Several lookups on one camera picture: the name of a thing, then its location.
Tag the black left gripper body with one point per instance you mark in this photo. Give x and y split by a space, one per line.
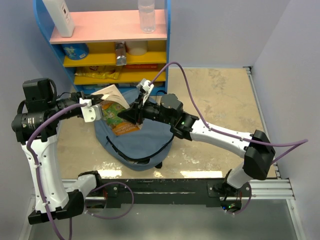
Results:
73 99

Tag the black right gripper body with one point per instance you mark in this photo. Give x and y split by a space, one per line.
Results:
149 110

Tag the orange green children book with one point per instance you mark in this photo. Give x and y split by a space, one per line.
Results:
113 103

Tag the blue fabric backpack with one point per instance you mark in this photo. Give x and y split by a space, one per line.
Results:
153 141

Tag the white coffee cover book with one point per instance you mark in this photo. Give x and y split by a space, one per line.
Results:
138 161

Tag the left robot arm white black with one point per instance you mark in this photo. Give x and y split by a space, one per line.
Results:
36 129

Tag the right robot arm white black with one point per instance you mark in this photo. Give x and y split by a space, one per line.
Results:
254 148

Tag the yellow snack bag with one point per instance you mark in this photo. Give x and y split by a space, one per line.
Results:
101 72

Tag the red flat box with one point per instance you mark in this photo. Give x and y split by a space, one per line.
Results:
142 66

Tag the blue round tin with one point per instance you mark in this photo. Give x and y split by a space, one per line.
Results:
75 51

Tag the blue shelf unit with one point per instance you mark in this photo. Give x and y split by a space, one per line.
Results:
100 30

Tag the white rectangular box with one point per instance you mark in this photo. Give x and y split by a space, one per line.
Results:
61 17

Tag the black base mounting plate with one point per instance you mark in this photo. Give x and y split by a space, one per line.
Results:
120 191

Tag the clear plastic water bottle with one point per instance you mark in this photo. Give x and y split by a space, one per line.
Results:
147 15

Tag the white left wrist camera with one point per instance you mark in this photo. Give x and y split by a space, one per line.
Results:
90 112

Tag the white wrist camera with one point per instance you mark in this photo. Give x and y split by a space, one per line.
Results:
90 112
145 87

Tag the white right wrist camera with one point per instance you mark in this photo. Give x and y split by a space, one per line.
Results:
145 87

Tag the aluminium frame rail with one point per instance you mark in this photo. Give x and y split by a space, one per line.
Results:
270 189

